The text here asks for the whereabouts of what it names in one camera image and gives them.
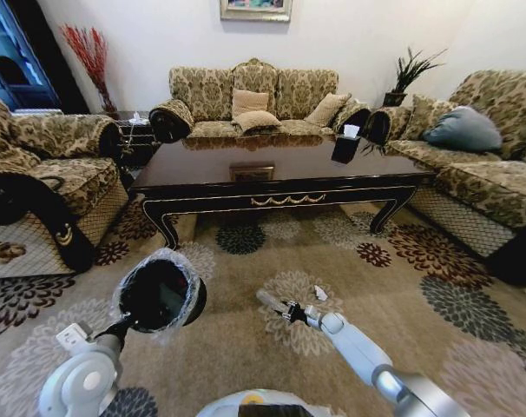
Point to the dark glossy coffee table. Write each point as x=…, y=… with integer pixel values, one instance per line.
x=280, y=167

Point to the green potted plant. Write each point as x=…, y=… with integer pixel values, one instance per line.
x=408, y=71

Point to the black bin with plastic liner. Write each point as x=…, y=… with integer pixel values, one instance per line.
x=159, y=295

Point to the beige flat cushion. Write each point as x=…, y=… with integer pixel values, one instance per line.
x=256, y=121

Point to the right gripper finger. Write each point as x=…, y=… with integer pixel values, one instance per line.
x=284, y=313
x=269, y=299

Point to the beige square cushion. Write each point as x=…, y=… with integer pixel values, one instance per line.
x=250, y=102

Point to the blue-grey cushion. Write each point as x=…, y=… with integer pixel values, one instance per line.
x=462, y=129

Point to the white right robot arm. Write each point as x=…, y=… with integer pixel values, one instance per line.
x=358, y=347

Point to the beige floral rug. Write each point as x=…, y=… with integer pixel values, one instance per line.
x=228, y=347

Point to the red decorative branches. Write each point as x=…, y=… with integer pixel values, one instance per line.
x=91, y=61

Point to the white crumpled paper trash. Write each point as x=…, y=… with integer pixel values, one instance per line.
x=320, y=292

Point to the white tissue pack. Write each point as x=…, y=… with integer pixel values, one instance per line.
x=138, y=116

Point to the blue window frame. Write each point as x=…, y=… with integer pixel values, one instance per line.
x=15, y=56

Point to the black tissue box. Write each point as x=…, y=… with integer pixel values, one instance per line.
x=344, y=147

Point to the floral three-seat sofa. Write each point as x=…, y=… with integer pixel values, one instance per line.
x=254, y=87

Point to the white robot front shell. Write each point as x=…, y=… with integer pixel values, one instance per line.
x=263, y=405

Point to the floral patterned cushion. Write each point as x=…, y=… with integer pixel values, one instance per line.
x=421, y=116

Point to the dark side table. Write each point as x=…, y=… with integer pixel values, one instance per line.
x=135, y=139

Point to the floral armchair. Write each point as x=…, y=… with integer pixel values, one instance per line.
x=50, y=174

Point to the floral sofa with blue cushion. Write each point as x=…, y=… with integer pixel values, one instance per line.
x=484, y=182

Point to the framed wall picture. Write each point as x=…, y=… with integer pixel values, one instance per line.
x=256, y=8

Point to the beige tilted cushion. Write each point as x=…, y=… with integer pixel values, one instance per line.
x=326, y=109

